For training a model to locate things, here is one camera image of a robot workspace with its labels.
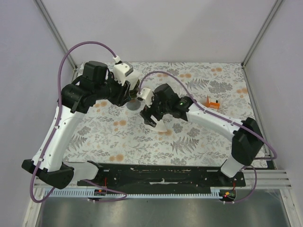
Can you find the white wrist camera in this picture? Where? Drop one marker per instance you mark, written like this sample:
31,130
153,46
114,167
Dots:
146,94
121,70

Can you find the green glass coffee dripper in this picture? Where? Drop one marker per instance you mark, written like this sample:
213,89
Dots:
133,92

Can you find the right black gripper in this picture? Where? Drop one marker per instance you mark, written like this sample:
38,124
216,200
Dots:
147,112

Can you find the white paper coffee filter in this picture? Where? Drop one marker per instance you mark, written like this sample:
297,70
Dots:
133,79

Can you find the white slotted cable duct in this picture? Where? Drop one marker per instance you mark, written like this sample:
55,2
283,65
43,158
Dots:
94,193

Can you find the floral patterned table mat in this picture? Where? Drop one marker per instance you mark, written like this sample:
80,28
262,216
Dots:
111,134

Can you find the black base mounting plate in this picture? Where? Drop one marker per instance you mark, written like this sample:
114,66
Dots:
169,179

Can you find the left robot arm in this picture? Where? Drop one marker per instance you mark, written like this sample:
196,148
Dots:
97,82

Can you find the orange coffee filter box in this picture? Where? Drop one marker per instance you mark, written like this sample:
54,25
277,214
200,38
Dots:
212,103

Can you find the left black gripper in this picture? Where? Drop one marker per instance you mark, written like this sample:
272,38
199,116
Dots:
122,97

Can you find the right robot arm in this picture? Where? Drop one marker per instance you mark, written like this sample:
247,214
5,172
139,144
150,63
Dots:
245,135

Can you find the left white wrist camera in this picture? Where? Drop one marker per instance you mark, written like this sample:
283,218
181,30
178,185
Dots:
121,70

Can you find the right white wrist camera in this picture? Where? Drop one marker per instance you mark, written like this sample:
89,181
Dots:
146,94

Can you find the aluminium rail frame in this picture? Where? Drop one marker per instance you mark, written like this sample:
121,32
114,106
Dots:
262,177

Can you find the clear glass cup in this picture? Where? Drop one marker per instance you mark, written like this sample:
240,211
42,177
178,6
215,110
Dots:
181,92

